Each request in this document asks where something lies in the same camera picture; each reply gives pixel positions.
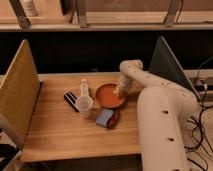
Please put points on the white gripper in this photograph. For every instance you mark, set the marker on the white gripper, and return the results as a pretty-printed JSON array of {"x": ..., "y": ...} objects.
[{"x": 124, "y": 84}]

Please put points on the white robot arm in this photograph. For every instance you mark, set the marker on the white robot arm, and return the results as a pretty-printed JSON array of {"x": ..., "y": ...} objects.
[{"x": 160, "y": 106}]

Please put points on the blue sponge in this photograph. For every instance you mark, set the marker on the blue sponge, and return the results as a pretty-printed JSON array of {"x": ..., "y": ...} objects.
[{"x": 104, "y": 117}]

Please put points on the small white bottle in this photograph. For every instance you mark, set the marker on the small white bottle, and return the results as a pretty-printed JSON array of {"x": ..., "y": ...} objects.
[{"x": 84, "y": 88}]

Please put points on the grey side panel right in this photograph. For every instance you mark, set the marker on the grey side panel right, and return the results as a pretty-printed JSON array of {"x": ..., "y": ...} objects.
[{"x": 165, "y": 64}]

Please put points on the wooden side panel left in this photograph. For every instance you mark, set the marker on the wooden side panel left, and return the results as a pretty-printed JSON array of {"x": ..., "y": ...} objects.
[{"x": 19, "y": 90}]

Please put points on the white bottle on shelf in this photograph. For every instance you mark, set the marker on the white bottle on shelf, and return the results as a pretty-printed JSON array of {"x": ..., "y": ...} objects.
[{"x": 30, "y": 8}]

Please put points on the wooden shelf frame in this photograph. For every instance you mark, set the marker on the wooden shelf frame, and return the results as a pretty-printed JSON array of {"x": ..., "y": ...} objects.
[{"x": 107, "y": 15}]

